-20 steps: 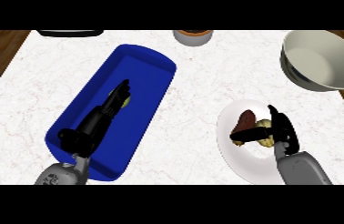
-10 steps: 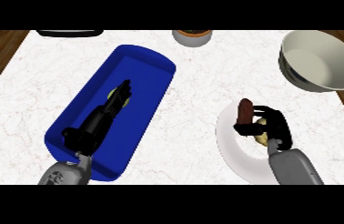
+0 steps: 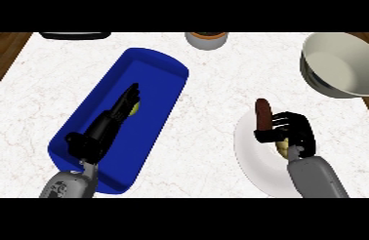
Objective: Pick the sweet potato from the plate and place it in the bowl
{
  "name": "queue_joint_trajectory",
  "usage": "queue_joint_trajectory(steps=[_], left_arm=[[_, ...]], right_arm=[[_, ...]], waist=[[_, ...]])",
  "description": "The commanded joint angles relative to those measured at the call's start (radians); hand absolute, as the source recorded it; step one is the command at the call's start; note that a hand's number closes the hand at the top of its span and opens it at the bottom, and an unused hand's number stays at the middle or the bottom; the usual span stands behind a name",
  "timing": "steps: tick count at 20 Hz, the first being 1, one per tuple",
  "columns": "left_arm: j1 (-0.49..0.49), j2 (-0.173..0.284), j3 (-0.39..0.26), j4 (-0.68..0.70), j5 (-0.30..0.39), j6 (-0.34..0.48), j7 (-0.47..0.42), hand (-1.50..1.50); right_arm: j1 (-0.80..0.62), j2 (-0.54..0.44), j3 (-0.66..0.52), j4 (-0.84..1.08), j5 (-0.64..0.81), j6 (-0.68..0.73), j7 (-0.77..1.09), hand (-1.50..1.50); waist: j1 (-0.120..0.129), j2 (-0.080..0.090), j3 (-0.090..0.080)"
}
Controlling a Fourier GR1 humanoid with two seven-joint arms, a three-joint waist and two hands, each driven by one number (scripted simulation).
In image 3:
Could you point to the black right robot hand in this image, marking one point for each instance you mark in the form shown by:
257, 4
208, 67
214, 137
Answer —
297, 130

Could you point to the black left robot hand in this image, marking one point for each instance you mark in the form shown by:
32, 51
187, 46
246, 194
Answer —
103, 127

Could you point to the brown sweet potato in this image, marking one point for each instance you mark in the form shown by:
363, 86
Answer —
263, 114

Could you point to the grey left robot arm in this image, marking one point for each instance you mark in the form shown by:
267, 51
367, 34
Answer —
72, 182

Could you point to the white round plate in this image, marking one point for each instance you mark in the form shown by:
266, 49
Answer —
258, 159

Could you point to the white bowl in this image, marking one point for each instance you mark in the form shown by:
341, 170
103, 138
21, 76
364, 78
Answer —
338, 66

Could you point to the blue rectangular tray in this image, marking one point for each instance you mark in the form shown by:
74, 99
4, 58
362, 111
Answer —
127, 120

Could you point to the yellow corn cob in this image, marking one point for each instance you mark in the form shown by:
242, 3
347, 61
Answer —
283, 147

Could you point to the yellow-green fruit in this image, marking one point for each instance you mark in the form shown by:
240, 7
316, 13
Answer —
136, 108

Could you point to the black flat appliance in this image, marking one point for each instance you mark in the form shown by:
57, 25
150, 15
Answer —
74, 35

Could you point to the grey cup with orange rim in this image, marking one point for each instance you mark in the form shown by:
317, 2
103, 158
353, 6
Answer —
207, 40

